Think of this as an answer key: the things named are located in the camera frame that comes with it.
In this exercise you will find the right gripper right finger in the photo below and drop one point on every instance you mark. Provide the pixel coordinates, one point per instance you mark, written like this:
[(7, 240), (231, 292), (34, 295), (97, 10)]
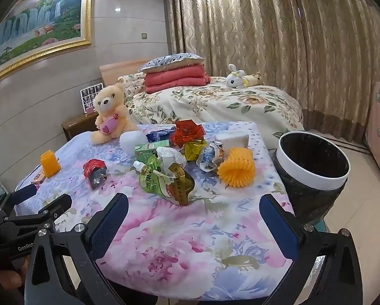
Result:
[(339, 280)]

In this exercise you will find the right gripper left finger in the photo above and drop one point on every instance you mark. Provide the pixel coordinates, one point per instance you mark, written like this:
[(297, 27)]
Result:
[(62, 267)]

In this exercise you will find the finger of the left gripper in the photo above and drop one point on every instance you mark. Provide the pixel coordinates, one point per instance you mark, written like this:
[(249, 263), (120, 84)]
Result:
[(21, 193), (31, 223)]

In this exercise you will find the red silver wrapper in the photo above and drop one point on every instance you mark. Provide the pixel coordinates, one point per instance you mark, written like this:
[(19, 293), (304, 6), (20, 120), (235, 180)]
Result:
[(95, 172)]

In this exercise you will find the green spout drink pouch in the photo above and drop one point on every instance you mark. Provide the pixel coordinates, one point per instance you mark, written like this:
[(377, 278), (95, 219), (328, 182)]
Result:
[(152, 179)]

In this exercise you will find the white foam net sleeve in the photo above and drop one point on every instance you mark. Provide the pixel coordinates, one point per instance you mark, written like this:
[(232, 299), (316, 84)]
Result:
[(129, 140)]

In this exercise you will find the green drink carton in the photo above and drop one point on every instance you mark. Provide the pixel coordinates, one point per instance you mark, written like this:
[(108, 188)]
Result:
[(144, 151)]

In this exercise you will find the large orange foam net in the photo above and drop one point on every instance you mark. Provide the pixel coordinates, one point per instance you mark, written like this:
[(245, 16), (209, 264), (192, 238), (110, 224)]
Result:
[(238, 168)]

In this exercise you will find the white plastic bag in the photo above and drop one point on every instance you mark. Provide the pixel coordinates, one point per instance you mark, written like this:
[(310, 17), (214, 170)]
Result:
[(167, 156)]

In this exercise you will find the gold brown foil packet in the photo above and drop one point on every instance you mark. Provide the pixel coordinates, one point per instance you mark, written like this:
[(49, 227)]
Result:
[(177, 186)]

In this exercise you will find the blue plastic wrapper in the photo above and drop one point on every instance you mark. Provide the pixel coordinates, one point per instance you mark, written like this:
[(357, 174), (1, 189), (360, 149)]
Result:
[(160, 135)]

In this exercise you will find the blue white wrapper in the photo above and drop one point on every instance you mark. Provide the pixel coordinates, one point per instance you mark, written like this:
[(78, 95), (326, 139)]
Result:
[(211, 156)]

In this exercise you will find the yellow foil wrapper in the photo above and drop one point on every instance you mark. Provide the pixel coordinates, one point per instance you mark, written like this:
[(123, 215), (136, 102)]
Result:
[(192, 149)]

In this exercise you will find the red foil snack bag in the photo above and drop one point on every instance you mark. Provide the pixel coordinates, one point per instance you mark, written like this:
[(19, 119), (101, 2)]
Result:
[(186, 131)]

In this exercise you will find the black white trash bin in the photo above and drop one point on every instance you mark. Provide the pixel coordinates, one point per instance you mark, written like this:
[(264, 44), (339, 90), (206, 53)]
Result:
[(314, 172)]

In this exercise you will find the person's left hand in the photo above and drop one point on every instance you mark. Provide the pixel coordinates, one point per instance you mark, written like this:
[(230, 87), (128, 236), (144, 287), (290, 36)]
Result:
[(11, 280)]

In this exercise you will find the wooden nightstand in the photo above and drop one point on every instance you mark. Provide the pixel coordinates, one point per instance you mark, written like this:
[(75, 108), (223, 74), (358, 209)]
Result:
[(78, 125)]

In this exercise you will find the pink blue floral quilt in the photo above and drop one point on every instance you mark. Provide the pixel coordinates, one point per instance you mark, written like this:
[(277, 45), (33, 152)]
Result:
[(216, 248)]

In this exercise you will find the peach teddy bear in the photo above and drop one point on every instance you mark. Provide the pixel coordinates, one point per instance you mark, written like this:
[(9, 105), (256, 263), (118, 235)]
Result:
[(113, 116)]

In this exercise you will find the wooden headboard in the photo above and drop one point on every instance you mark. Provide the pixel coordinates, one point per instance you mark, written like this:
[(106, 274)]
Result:
[(111, 72)]

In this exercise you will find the floral pillow by headboard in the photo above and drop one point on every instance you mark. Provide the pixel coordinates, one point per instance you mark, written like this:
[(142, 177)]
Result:
[(132, 83)]

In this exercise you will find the floral cream duvet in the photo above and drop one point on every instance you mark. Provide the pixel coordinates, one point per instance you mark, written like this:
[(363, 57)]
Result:
[(271, 109)]

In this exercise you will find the framed landscape painting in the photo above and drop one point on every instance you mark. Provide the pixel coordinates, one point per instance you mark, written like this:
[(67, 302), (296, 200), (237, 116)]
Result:
[(35, 29)]

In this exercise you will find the tan small plush toy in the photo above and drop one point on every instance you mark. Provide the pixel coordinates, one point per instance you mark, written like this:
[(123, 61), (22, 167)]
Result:
[(253, 80)]

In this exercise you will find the blue patterned pillow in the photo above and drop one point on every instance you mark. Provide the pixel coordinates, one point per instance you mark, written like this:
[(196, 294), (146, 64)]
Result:
[(171, 62)]

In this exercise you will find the folded red blanket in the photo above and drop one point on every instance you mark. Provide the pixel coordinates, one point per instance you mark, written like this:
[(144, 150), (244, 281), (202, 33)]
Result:
[(193, 75)]

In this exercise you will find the white bunny plush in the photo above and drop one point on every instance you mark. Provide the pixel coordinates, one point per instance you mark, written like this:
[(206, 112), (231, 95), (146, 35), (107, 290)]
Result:
[(236, 78)]

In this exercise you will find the beige patterned curtain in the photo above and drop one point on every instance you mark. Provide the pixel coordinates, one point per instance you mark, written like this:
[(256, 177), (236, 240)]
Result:
[(324, 53)]

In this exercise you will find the photo collage frame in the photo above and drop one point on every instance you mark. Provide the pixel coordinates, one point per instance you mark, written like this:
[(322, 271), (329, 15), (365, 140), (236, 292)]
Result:
[(88, 94)]

